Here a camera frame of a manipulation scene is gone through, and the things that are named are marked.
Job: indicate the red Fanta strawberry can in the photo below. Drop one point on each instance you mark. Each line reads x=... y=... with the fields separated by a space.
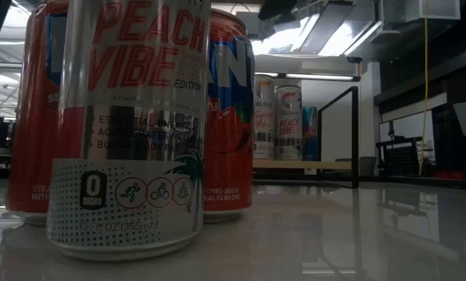
x=33 y=136
x=228 y=168

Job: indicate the Celsius Tropical Vibe can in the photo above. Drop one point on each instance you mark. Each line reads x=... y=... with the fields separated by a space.
x=264 y=117

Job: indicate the Celsius can with black lid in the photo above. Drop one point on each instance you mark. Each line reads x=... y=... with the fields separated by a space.
x=288 y=125

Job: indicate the blue silver Red Bull can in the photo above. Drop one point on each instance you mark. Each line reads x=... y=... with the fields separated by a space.
x=310 y=134

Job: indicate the Celsius Peach Vibe can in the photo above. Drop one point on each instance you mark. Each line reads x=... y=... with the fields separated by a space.
x=131 y=195

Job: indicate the ceiling light tube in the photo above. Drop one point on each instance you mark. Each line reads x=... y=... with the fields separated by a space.
x=2 y=67
x=318 y=77

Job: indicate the grey plastic bin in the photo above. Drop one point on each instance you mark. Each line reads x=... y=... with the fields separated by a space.
x=368 y=166

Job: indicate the red flat object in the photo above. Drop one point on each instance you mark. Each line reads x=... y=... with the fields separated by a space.
x=449 y=175

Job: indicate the black metal shelf frame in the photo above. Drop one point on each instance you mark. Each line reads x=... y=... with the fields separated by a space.
x=354 y=136

